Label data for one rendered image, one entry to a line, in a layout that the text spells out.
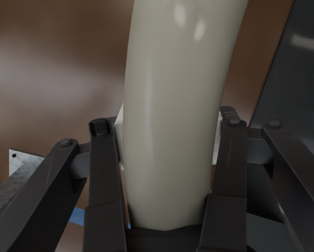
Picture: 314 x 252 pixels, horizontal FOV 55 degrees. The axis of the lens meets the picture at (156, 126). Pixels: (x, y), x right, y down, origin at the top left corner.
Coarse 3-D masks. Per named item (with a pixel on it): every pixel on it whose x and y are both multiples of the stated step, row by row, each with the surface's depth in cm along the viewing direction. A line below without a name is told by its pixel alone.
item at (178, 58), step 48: (144, 0) 7; (192, 0) 7; (240, 0) 7; (144, 48) 8; (192, 48) 7; (144, 96) 8; (192, 96) 8; (144, 144) 9; (192, 144) 9; (144, 192) 9; (192, 192) 9
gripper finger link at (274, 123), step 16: (272, 128) 15; (288, 128) 14; (272, 144) 14; (288, 144) 13; (304, 144) 13; (288, 160) 12; (304, 160) 12; (272, 176) 14; (288, 176) 12; (304, 176) 11; (288, 192) 12; (304, 192) 10; (288, 208) 12; (304, 208) 11; (304, 224) 11; (304, 240) 11
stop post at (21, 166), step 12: (12, 156) 131; (24, 156) 131; (36, 156) 130; (12, 168) 134; (24, 168) 130; (12, 180) 122; (24, 180) 123; (0, 192) 114; (12, 192) 116; (0, 204) 109
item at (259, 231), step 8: (248, 216) 124; (256, 216) 126; (248, 224) 119; (256, 224) 121; (264, 224) 122; (272, 224) 123; (280, 224) 125; (248, 232) 115; (256, 232) 116; (264, 232) 118; (272, 232) 119; (280, 232) 120; (288, 232) 122; (248, 240) 111; (256, 240) 112; (264, 240) 113; (272, 240) 115; (280, 240) 116; (288, 240) 117; (256, 248) 108; (264, 248) 110; (272, 248) 111; (280, 248) 112; (288, 248) 113
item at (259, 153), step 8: (224, 112) 18; (232, 112) 18; (224, 120) 17; (248, 128) 16; (256, 128) 16; (248, 136) 15; (256, 136) 15; (248, 144) 15; (256, 144) 15; (264, 144) 15; (248, 152) 15; (256, 152) 15; (264, 152) 15; (272, 152) 15; (248, 160) 16; (256, 160) 15; (264, 160) 15; (272, 160) 15
